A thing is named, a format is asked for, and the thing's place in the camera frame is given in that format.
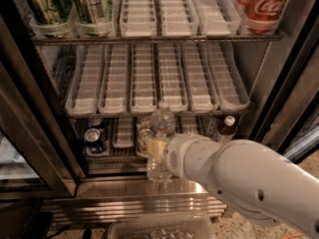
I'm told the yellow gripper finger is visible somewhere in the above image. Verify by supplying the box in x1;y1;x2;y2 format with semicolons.
147;138;166;162

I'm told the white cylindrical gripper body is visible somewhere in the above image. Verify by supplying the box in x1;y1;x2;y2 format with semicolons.
164;134;221;183

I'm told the clear plastic water bottle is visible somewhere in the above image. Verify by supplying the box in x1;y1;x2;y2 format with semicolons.
147;101;175;183

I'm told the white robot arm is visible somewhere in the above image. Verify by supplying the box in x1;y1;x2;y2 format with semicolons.
147;133;319;239

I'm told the white tray shelf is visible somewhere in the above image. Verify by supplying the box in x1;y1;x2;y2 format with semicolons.
157;43;188;113
159;0;199;37
65;45;104;116
192;0;241;37
98;45;129;115
131;44;157;113
120;0;157;38
181;44;218;112
206;43;250;112

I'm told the brown juice bottle white cap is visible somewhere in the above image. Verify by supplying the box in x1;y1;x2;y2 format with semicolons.
210;116;236;143

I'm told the stainless steel fridge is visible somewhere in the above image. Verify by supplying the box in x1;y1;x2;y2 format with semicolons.
0;0;319;238

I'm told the fridge door right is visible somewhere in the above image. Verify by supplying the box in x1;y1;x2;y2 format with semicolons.
243;3;319;163

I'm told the glass fridge door left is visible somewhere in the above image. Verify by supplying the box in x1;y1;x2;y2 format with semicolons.
0;21;76;200

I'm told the silver soda can front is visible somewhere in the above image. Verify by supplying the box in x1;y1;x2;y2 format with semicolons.
138;128;153;155

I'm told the silver soda can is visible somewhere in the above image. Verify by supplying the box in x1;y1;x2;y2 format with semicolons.
137;116;151;129
138;128;153;155

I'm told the silver soda can behind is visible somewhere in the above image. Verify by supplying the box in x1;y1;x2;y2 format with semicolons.
137;116;151;129

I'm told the blue Pepsi can front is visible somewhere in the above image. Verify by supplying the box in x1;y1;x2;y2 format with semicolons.
84;128;107;154

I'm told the blue pepsi can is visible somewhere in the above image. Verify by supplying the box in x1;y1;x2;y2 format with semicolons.
84;128;107;154
88;118;107;138

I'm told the blue Pepsi can behind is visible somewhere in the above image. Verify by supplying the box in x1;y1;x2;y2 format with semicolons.
88;118;107;138

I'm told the clear plastic bin on floor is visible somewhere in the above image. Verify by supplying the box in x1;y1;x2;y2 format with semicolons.
106;214;214;239

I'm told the green striped can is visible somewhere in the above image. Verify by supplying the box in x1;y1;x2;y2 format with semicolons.
74;0;111;25

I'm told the red Coca-Cola can front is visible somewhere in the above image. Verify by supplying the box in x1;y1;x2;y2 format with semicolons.
246;0;286;34

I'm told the green can top left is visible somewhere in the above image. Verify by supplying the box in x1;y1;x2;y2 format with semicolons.
27;0;72;25

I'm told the middle wire shelf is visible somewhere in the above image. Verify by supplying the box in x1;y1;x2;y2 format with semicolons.
67;110;252;120

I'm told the wire shelf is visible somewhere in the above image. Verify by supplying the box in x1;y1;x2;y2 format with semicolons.
67;110;252;120
32;34;284;46

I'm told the orange power cable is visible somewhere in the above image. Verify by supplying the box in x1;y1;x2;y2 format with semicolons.
280;232;303;239

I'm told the top wire shelf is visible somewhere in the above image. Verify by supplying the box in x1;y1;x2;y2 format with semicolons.
32;34;284;46

